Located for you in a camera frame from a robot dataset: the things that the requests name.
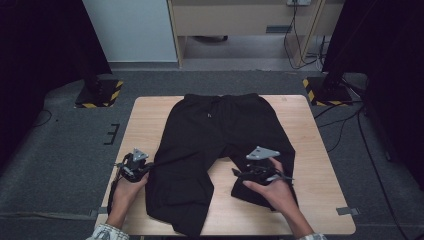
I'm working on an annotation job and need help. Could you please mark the black pants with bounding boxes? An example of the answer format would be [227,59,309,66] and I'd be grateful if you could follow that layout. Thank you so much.
[144,92,298,237]

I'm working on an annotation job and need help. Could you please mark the long black floor cable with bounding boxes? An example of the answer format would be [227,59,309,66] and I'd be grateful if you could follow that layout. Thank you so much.
[356,108,403,240]

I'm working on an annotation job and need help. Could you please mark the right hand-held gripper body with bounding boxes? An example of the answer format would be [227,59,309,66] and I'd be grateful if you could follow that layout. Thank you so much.
[243,145,295,186]

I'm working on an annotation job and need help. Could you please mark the patterned white left sleeve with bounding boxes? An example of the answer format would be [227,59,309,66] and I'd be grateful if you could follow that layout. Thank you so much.
[85,222,131,240]

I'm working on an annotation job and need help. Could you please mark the person's right hand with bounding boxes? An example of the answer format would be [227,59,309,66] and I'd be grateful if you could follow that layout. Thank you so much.
[242,156,298,219]

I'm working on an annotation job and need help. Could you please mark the patterned white right sleeve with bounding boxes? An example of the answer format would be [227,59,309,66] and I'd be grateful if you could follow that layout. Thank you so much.
[297,232,328,240]

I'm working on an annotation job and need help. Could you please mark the black stand base hazard stripes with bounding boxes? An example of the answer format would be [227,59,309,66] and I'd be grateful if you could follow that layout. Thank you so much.
[74,64,125,109]
[302,68,354,107]

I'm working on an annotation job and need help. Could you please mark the white cabinet panel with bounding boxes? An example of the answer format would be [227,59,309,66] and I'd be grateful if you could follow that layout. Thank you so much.
[82,0,179,64]

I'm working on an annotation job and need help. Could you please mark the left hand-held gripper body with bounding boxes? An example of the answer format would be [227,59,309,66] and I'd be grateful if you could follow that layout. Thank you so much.
[115,147,152,184]

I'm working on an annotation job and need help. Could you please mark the black hanging power cable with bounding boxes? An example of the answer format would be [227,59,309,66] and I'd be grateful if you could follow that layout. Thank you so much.
[282,0,322,71]

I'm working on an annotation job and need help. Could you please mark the grey tape strip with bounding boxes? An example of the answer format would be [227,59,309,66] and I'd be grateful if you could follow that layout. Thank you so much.
[88,206,111,218]
[335,206,361,217]

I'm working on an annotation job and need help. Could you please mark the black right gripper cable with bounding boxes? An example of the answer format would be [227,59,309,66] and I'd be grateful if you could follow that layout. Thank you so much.
[248,164,296,184]

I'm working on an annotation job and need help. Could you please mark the light wooden desk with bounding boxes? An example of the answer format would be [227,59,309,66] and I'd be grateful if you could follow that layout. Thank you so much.
[166,0,345,69]

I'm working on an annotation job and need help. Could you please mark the person's left hand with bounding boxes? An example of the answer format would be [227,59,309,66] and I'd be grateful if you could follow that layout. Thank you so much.
[110,172,150,219]

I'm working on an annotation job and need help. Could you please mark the thin black floor cable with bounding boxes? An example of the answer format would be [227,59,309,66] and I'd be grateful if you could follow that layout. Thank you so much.
[33,108,54,129]

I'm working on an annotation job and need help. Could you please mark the patterned white sleeve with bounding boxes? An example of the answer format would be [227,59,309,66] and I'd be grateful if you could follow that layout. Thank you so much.
[297,232,328,240]
[85,222,131,240]

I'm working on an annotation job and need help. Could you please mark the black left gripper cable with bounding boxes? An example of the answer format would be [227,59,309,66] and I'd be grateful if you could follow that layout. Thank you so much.
[106,161,125,218]

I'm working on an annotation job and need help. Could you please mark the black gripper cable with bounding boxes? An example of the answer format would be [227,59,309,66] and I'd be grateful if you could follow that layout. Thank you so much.
[248,164,296,184]
[106,161,125,218]

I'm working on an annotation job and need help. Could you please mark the dark curtain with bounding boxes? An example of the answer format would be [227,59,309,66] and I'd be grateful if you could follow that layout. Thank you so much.
[320,0,424,193]
[0,0,113,171]

